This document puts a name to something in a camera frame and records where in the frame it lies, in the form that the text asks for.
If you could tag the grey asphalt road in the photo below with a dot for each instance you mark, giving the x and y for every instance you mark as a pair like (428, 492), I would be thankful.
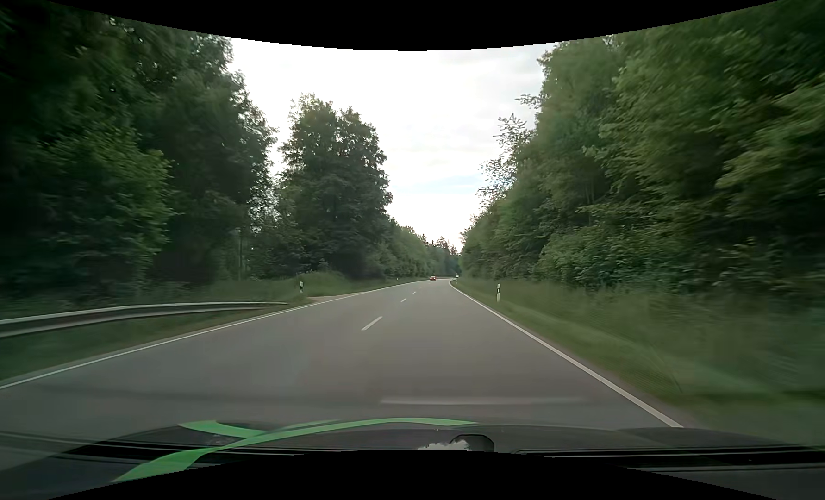
(398, 354)

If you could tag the road markings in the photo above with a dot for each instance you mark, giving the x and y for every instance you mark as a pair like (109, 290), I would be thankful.
(579, 364)

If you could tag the car's own bonnet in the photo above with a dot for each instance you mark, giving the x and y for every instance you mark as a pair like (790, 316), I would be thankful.
(357, 444)

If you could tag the dense wood of green trees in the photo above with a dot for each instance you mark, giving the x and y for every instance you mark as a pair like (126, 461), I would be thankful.
(662, 173)

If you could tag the grass verge below wood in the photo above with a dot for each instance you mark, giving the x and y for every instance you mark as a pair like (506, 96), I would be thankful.
(697, 340)

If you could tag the grey metal guard rail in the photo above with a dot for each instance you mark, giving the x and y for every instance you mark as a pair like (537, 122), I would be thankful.
(107, 314)

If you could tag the grass verge with guard rail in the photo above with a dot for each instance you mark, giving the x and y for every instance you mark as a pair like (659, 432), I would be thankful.
(72, 344)

